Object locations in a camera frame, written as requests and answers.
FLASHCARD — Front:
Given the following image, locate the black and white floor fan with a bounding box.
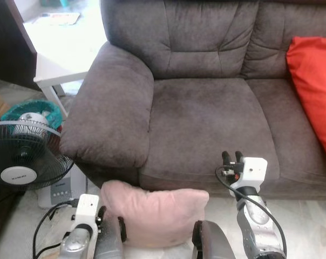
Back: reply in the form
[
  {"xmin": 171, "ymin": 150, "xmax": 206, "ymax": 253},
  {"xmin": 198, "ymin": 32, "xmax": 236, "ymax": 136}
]
[{"xmin": 0, "ymin": 112, "xmax": 88, "ymax": 209}]

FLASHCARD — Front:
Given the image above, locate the white side table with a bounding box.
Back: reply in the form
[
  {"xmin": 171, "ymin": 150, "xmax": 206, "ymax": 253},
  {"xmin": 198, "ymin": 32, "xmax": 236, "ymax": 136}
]
[{"xmin": 22, "ymin": 0, "xmax": 108, "ymax": 117}]

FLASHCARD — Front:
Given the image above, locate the pink plush pillow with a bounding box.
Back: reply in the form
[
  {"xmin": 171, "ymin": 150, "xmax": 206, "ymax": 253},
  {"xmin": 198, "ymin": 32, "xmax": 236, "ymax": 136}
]
[{"xmin": 100, "ymin": 180, "xmax": 210, "ymax": 249}]

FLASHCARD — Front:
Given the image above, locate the red pillow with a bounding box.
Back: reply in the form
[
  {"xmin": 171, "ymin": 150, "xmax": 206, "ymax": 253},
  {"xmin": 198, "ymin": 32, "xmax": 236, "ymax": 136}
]
[{"xmin": 286, "ymin": 36, "xmax": 326, "ymax": 165}]

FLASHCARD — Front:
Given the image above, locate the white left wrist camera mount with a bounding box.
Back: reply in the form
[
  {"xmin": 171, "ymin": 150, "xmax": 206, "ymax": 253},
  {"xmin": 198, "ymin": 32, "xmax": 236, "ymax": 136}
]
[{"xmin": 74, "ymin": 193, "xmax": 100, "ymax": 230}]

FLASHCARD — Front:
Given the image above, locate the dark grey fabric sofa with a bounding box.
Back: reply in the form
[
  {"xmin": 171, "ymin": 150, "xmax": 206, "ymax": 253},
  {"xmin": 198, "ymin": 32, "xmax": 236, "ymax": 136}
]
[{"xmin": 59, "ymin": 0, "xmax": 326, "ymax": 200}]

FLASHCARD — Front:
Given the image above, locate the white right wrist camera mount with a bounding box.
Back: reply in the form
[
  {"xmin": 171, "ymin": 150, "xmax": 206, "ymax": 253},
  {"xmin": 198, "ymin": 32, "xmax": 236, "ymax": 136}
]
[{"xmin": 230, "ymin": 158, "xmax": 268, "ymax": 189}]

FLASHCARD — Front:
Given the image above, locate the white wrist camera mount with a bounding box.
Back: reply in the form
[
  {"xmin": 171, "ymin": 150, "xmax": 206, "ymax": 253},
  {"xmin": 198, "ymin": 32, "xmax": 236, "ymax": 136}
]
[
  {"xmin": 230, "ymin": 158, "xmax": 268, "ymax": 189},
  {"xmin": 74, "ymin": 193, "xmax": 100, "ymax": 230}
]

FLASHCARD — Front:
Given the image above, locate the magazine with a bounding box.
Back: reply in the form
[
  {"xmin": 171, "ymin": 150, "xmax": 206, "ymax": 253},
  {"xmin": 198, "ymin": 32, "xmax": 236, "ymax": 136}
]
[{"xmin": 32, "ymin": 12, "xmax": 81, "ymax": 26}]

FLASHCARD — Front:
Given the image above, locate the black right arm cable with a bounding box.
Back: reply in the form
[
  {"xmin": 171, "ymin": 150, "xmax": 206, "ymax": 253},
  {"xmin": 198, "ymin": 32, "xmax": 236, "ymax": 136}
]
[{"xmin": 215, "ymin": 166, "xmax": 287, "ymax": 257}]

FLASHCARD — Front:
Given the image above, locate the dark wooden cabinet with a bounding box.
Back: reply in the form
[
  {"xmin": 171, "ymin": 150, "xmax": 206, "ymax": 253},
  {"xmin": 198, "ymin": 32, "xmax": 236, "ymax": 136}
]
[{"xmin": 0, "ymin": 0, "xmax": 38, "ymax": 90}]

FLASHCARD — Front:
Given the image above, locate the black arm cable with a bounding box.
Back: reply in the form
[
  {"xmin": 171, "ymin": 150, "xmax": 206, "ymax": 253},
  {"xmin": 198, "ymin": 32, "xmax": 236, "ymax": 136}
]
[
  {"xmin": 32, "ymin": 201, "xmax": 77, "ymax": 259},
  {"xmin": 215, "ymin": 166, "xmax": 287, "ymax": 257}
]

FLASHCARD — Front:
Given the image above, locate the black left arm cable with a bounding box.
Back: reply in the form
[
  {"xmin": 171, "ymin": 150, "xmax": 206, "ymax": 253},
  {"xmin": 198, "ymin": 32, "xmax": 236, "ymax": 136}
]
[{"xmin": 32, "ymin": 201, "xmax": 77, "ymax": 259}]

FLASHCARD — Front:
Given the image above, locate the teal basket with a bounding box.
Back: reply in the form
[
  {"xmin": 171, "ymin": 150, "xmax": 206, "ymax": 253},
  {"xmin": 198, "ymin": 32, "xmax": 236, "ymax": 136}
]
[{"xmin": 1, "ymin": 99, "xmax": 64, "ymax": 130}]

